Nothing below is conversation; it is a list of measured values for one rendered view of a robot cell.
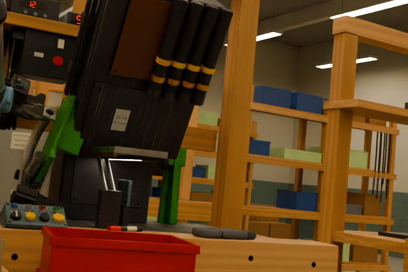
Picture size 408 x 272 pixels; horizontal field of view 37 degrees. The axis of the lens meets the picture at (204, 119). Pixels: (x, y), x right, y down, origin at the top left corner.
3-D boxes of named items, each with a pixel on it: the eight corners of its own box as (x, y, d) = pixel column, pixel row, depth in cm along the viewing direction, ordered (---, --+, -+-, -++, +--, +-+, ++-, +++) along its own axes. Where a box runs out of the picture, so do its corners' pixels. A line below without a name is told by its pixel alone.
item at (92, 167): (147, 223, 206) (158, 123, 210) (57, 218, 193) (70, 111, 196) (128, 218, 223) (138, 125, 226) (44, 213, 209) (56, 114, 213)
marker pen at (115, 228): (138, 231, 175) (139, 225, 175) (142, 232, 174) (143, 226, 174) (106, 231, 165) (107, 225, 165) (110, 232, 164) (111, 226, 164)
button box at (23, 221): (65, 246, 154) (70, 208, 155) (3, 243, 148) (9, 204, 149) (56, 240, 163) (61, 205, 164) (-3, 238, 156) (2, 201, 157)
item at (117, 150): (167, 163, 174) (168, 152, 174) (113, 156, 167) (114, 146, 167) (121, 161, 208) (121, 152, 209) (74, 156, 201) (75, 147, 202)
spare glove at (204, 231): (238, 236, 192) (238, 227, 192) (258, 240, 183) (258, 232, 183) (182, 233, 182) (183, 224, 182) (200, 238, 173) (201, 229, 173)
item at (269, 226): (265, 242, 1239) (268, 204, 1246) (292, 248, 1171) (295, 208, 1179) (216, 240, 1174) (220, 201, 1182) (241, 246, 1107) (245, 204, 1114)
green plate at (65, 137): (72, 172, 179) (98, 105, 183) (45, 162, 176) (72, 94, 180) (62, 171, 189) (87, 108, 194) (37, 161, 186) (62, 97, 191)
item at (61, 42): (71, 81, 207) (77, 37, 209) (20, 73, 200) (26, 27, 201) (62, 84, 218) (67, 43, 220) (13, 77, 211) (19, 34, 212)
